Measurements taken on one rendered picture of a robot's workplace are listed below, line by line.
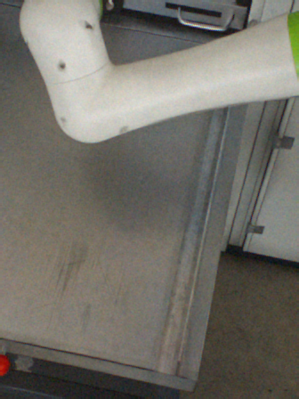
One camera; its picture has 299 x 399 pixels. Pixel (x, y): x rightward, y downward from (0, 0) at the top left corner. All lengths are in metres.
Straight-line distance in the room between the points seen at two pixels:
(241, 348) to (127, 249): 0.92
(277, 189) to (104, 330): 0.80
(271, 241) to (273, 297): 0.18
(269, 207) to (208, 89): 0.97
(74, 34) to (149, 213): 0.40
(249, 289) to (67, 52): 1.30
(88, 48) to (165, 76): 0.11
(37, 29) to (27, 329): 0.48
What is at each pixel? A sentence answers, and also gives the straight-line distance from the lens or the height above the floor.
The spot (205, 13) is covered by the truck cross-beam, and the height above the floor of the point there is 0.89.
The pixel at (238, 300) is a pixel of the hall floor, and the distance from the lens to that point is 2.32.
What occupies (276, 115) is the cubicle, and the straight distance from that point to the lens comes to 1.83.
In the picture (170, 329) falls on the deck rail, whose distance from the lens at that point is 1.35.
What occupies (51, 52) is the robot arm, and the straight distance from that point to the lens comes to 1.18.
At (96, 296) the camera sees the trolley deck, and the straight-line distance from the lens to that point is 1.37.
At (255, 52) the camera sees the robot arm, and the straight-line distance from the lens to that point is 1.14.
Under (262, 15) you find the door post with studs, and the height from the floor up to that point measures 0.94.
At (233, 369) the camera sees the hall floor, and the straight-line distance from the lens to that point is 2.24.
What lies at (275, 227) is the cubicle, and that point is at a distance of 2.17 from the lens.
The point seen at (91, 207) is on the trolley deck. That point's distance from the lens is 1.45.
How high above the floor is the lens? 2.10
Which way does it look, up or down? 59 degrees down
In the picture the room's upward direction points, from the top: 5 degrees clockwise
